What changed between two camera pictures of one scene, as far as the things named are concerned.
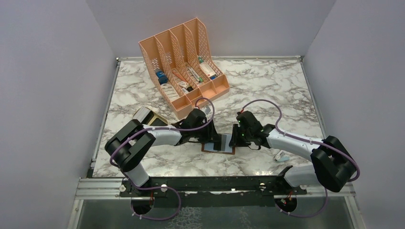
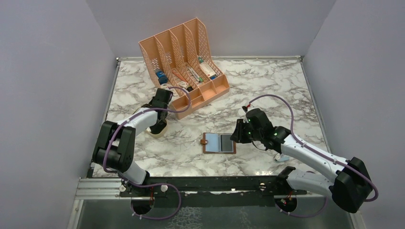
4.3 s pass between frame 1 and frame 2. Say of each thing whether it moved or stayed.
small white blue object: stayed
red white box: stayed
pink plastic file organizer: stayed
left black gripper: moved
